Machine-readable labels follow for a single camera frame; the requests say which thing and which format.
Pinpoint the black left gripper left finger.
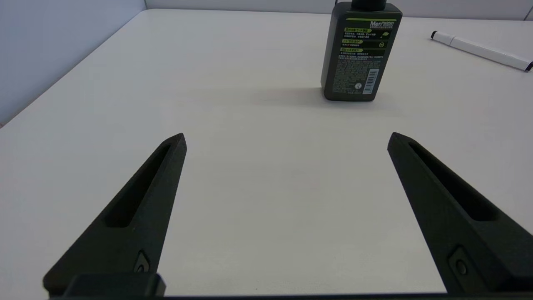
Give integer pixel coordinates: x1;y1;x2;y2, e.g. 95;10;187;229
43;133;187;298

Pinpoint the white marker with black ends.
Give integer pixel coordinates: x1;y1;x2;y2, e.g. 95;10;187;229
431;30;533;73

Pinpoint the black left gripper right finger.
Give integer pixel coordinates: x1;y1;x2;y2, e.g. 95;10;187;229
387;132;533;294

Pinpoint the dark green labelled bottle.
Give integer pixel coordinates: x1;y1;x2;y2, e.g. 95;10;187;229
321;0;403;102

